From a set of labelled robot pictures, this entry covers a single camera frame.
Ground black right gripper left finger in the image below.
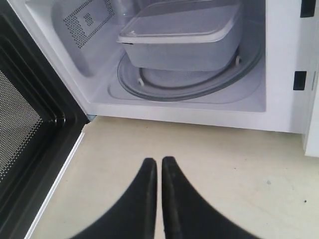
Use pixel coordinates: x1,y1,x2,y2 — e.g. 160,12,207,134
73,158,157,239

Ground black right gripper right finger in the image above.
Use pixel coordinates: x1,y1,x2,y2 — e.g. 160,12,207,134
161,156,257,239

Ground white lidded plastic container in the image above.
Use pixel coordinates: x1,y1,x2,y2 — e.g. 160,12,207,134
117,0,244,71

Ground white microwave oven body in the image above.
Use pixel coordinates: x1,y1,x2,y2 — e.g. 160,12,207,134
8,0,319,157

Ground glass turntable plate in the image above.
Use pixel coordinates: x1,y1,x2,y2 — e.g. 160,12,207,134
117,45,263,104

